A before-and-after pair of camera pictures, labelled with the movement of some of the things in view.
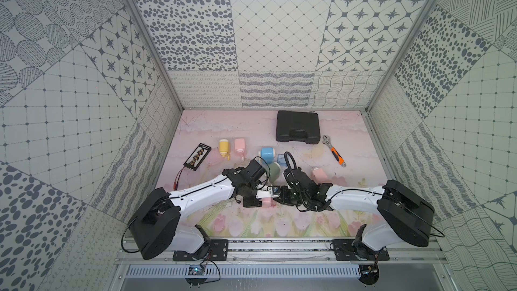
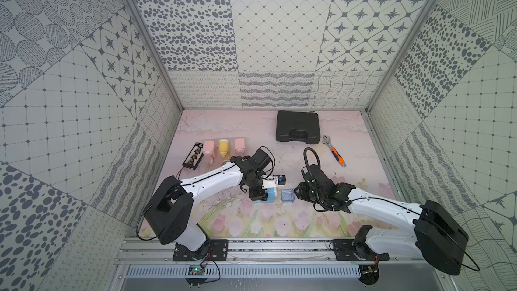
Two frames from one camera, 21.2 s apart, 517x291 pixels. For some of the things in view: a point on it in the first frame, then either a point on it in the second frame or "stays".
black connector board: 197,157 stays
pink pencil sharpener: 239,145 stays
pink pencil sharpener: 268,203 to 210,151
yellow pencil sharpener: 224,148 stays
